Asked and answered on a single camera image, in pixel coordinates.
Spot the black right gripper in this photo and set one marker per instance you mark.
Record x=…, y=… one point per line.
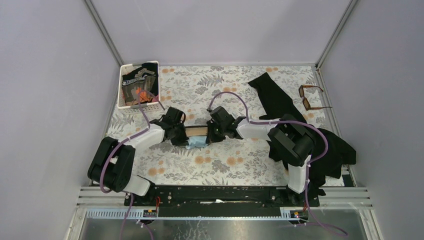
x=211, y=138

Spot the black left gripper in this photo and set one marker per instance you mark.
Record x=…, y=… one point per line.
x=182, y=141

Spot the black glasses case tan lining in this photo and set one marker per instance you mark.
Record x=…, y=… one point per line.
x=194, y=131

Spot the light blue cleaning cloth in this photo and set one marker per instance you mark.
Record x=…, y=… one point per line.
x=196, y=142

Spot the brown tortoiseshell sunglasses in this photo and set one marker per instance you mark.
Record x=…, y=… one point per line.
x=309, y=95

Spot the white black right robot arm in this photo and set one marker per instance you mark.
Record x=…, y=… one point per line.
x=293, y=141

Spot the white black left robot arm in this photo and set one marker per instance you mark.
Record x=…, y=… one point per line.
x=112, y=165

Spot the floral patterned table mat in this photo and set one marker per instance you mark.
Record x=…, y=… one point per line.
x=231, y=162

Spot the white perforated plastic basket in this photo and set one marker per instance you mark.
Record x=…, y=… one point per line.
x=135, y=109

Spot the black orange clothes in basket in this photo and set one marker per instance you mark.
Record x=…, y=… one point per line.
x=140, y=83

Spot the black cloth garment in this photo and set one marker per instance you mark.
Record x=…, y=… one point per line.
x=277, y=103

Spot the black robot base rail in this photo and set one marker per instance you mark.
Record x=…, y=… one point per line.
x=233, y=197

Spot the grey slotted cable duct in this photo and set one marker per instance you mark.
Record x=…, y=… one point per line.
x=214, y=212

